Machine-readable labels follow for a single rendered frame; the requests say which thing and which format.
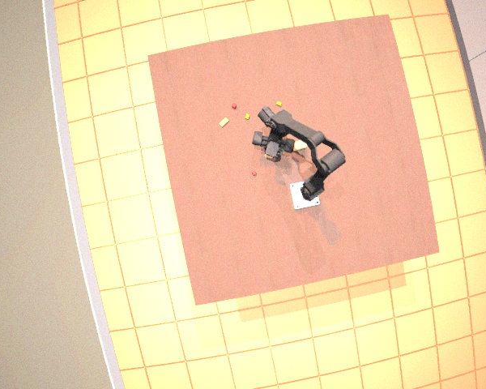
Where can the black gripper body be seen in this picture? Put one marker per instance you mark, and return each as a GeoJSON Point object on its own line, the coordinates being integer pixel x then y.
{"type": "Point", "coordinates": [288, 144]}

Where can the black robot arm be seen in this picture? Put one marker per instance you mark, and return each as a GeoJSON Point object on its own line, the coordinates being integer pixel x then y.
{"type": "Point", "coordinates": [282, 124]}

